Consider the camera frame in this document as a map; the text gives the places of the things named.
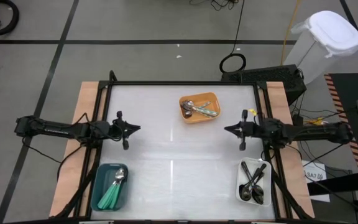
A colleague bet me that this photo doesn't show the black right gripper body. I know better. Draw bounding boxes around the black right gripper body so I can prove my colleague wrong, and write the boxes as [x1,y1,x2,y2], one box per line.
[237,109,263,152]

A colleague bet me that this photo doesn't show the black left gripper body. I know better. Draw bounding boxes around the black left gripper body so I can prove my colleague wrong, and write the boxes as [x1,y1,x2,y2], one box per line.
[105,110,130,151]

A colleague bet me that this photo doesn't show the orange plastic bin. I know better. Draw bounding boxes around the orange plastic bin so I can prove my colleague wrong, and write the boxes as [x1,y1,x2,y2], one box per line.
[178,91,222,124]

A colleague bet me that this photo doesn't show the green-handled silver spoon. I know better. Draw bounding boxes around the green-handled silver spoon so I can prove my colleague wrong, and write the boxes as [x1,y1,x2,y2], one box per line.
[99,169,127,210]
[107,167,129,207]
[101,169,128,210]
[104,168,129,208]
[97,169,127,210]
[103,169,128,209]

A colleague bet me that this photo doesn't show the white plastic bin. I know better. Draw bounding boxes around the white plastic bin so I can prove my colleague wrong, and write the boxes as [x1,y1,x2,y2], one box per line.
[235,157,273,208]

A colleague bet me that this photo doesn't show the teal plastic bin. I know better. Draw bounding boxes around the teal plastic bin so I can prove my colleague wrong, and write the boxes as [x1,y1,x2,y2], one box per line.
[91,163,130,213]

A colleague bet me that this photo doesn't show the black computer case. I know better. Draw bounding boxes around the black computer case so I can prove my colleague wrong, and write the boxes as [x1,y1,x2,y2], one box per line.
[221,64,308,106]

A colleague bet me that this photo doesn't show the white paper label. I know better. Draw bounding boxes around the white paper label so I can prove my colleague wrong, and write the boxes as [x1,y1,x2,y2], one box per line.
[302,159,331,203]

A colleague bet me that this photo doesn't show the hazard striped black mat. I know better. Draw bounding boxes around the hazard striped black mat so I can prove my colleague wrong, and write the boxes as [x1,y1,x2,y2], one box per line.
[323,73,358,172]

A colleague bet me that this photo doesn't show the black beam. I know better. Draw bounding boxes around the black beam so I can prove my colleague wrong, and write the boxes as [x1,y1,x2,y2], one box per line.
[306,179,358,197]

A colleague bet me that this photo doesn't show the white trash can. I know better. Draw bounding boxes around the white trash can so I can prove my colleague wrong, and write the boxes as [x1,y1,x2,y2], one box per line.
[283,10,358,85]

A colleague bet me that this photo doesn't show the yellow plug with white cable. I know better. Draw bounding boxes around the yellow plug with white cable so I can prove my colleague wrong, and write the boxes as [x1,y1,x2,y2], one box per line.
[303,117,328,126]

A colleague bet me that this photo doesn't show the black coiled cable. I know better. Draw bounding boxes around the black coiled cable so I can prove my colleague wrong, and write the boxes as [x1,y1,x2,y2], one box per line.
[219,0,247,74]

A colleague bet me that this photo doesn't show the black diagonal frame strut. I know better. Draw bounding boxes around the black diagonal frame strut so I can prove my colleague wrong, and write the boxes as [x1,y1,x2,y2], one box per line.
[275,174,312,220]
[54,149,101,218]

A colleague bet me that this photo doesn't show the yellow cable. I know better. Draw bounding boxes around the yellow cable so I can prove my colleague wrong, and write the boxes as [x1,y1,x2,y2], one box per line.
[280,0,301,66]

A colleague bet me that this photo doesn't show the tangled black cables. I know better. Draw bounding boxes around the tangled black cables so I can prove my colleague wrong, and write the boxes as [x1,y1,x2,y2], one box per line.
[188,0,239,12]

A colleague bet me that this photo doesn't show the black vacuum hose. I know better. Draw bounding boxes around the black vacuum hose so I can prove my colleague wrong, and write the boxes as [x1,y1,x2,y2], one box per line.
[0,0,21,36]

